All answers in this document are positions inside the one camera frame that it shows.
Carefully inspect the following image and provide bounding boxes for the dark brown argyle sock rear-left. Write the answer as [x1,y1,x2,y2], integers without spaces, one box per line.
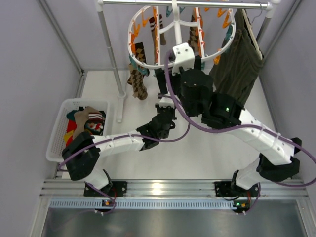
[135,42,147,63]

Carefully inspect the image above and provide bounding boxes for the argyle sock right inner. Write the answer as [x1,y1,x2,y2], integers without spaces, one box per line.
[188,27,199,54]

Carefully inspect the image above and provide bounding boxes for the white laundry basket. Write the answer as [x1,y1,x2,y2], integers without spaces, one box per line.
[46,98,113,163]

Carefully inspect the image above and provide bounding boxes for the white clothes hanger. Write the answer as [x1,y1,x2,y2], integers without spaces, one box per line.
[242,9,263,60]

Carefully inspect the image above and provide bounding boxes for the aluminium mounting rail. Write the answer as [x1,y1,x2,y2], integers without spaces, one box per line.
[40,179,308,199]

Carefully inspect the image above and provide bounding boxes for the tan sock maroon white stripes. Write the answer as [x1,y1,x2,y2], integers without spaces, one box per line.
[73,106,106,138]

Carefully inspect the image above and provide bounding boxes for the clothes rack metal frame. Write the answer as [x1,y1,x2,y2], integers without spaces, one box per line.
[95,0,280,123]

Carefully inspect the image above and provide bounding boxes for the pile of socks in basket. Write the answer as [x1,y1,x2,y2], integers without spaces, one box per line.
[64,106,106,146]

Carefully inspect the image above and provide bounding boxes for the brown tan argyle sock left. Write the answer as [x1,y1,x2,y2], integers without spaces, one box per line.
[127,63,148,100]

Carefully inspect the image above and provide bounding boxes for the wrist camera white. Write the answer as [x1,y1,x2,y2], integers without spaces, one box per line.
[172,42,195,76]
[158,93,175,108]

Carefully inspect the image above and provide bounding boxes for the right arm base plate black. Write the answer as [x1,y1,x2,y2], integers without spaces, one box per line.
[214,181,259,198]

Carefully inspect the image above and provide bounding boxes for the olive green hanging garment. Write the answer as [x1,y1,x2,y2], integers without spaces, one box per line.
[209,9,264,105]

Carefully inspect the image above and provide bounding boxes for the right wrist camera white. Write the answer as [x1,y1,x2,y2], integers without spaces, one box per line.
[172,42,195,76]

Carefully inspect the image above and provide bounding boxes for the tan striped sock inner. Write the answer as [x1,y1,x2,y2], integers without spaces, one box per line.
[149,14,166,63]

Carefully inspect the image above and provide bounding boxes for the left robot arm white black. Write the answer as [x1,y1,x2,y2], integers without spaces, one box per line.
[62,104,176,194]

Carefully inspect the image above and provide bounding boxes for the slotted cable duct grey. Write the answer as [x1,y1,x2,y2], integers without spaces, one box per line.
[49,198,237,210]

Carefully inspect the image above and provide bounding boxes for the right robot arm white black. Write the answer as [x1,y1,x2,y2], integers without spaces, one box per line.
[164,52,302,192]

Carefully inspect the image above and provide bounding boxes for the white oval clip hanger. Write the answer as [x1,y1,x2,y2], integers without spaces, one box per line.
[127,3,237,73]

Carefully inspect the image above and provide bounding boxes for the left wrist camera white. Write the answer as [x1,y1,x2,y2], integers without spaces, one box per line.
[158,93,175,108]

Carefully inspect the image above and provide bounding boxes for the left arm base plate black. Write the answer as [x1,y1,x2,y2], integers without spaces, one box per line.
[83,181,127,198]

